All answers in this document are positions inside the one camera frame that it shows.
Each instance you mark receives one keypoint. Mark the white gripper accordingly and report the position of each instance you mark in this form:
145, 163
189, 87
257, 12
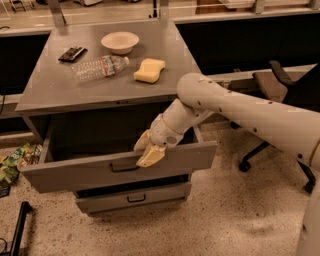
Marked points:
162, 132

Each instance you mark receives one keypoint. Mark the grey top drawer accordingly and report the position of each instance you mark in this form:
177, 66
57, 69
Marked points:
87, 152

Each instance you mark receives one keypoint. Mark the grey drawer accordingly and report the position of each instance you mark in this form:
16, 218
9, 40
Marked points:
87, 152
134, 198

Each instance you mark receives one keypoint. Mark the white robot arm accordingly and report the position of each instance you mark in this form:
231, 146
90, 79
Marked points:
293, 130

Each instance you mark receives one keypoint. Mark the grey drawer cabinet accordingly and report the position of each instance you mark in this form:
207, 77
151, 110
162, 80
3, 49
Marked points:
52, 90

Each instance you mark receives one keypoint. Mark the grey bottom drawer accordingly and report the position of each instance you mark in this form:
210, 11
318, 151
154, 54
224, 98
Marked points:
134, 198

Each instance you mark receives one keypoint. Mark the yellow sponge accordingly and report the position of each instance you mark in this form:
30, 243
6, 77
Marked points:
149, 70

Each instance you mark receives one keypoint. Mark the clear plastic water bottle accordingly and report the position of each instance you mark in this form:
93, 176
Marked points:
101, 67

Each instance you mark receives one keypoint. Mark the white ceramic bowl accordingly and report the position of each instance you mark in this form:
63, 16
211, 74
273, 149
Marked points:
120, 43

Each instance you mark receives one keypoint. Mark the black metal stand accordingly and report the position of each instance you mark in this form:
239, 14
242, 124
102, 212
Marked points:
25, 208

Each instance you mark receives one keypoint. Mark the black office chair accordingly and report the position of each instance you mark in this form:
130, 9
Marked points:
292, 88

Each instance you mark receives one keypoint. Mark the green chip bag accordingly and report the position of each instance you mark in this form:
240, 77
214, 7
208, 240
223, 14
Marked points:
10, 166

